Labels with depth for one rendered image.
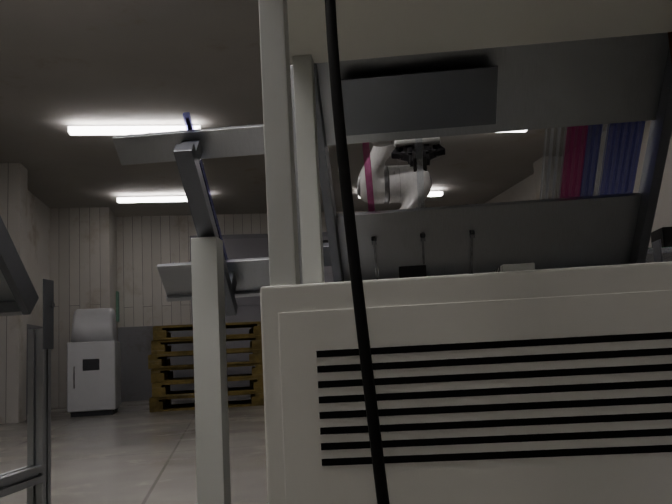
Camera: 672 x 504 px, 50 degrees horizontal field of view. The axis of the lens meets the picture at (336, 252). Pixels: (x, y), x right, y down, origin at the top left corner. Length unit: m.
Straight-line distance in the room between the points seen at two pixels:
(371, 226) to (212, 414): 0.54
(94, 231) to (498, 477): 10.31
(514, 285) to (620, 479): 0.22
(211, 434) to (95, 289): 9.25
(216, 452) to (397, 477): 0.89
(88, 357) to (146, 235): 3.43
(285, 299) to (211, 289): 0.85
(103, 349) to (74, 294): 2.39
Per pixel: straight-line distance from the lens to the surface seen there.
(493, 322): 0.78
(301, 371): 0.79
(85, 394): 8.64
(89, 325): 8.76
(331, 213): 1.57
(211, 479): 1.65
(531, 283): 0.79
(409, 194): 2.27
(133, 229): 11.62
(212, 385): 1.62
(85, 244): 10.94
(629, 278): 0.82
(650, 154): 1.64
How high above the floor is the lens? 0.54
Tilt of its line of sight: 8 degrees up
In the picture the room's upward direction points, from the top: 3 degrees counter-clockwise
